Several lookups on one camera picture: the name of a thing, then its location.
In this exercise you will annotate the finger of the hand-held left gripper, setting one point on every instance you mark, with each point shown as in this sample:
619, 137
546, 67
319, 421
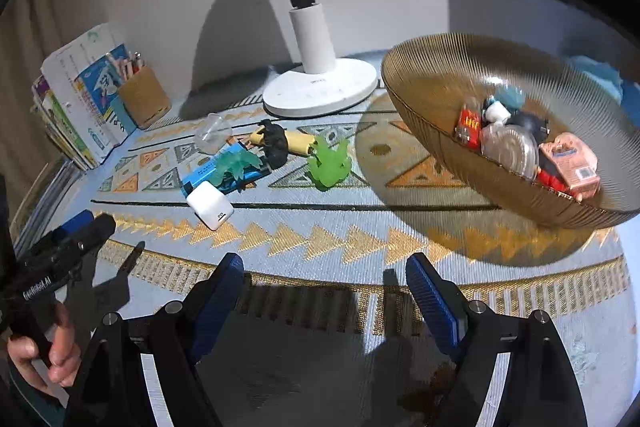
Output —
72, 220
92, 231

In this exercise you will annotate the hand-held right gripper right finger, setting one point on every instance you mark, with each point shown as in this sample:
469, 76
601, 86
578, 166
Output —
432, 302

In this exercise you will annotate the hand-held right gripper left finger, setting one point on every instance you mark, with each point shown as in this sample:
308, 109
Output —
217, 302

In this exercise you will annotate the white charger cube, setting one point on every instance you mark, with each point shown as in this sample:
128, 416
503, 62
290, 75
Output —
210, 207

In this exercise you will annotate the blue box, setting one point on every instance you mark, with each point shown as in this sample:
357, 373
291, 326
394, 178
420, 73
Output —
200, 179

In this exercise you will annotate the teal translucent figure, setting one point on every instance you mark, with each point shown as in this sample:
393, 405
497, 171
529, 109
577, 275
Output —
237, 164

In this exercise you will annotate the clear plastic cup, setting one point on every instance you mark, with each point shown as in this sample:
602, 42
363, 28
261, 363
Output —
215, 134

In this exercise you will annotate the clear round disc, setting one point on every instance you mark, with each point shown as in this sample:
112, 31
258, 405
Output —
505, 149

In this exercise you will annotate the black gorilla figure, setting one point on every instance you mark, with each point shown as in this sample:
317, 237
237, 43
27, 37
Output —
275, 142

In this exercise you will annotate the green translucent figure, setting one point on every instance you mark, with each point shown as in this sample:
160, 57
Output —
327, 167

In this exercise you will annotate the yellow tube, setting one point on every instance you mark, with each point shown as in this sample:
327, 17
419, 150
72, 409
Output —
297, 142

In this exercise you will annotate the pink cardboard box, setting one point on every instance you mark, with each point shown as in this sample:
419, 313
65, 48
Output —
575, 164

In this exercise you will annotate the tiny white figure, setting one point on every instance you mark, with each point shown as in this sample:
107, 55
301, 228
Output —
495, 111

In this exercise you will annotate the pale blue cloud base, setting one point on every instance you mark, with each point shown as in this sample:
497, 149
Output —
510, 94

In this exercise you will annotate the amber ribbed glass bowl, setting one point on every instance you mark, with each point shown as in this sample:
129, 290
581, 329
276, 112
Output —
430, 72

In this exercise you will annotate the person's left hand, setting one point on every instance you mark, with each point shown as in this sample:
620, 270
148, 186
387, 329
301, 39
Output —
62, 352

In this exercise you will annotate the patterned woven mat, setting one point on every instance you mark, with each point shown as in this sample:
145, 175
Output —
300, 232

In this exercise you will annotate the row of colourful books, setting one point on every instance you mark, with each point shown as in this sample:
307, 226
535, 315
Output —
75, 97

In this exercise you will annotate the cork pen holder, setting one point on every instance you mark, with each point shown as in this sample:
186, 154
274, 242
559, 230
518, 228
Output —
145, 97

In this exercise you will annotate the bunch of pens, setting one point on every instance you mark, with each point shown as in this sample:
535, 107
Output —
131, 62

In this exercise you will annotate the beige curtain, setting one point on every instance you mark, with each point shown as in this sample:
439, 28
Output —
25, 37

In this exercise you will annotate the blue cloth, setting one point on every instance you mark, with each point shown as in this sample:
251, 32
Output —
595, 72

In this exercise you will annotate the white lamp base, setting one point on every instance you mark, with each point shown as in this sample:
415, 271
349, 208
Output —
315, 37

